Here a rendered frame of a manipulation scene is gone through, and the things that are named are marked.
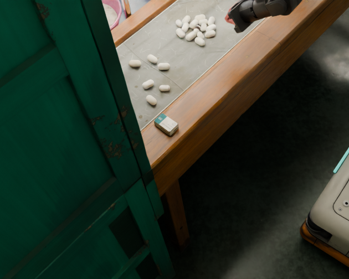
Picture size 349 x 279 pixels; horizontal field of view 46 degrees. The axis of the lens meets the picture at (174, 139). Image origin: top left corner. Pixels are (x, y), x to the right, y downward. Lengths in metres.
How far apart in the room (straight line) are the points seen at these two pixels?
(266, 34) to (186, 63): 0.26
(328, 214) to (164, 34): 0.84
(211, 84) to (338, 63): 1.28
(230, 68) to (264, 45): 0.14
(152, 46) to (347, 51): 1.35
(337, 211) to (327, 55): 1.08
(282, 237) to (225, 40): 0.86
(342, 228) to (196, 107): 0.71
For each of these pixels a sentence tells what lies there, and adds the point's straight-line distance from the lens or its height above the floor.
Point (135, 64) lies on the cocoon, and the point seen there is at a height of 0.76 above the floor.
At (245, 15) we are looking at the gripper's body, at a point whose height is 0.93.
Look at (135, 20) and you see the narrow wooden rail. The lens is 1.43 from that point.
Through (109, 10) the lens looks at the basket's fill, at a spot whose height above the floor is 0.73.
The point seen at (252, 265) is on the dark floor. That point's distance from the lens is 1.75.
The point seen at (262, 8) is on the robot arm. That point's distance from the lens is 1.10.
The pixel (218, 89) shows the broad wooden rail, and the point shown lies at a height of 0.76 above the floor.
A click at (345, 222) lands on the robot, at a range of 1.56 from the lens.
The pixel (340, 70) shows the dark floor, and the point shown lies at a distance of 2.35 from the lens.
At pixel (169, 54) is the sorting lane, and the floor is 0.74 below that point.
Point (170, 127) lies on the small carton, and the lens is 1.09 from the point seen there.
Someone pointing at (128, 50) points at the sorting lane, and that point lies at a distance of 1.37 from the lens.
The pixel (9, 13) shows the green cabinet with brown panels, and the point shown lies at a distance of 0.55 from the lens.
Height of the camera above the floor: 1.67
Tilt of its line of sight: 56 degrees down
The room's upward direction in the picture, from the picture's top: 10 degrees counter-clockwise
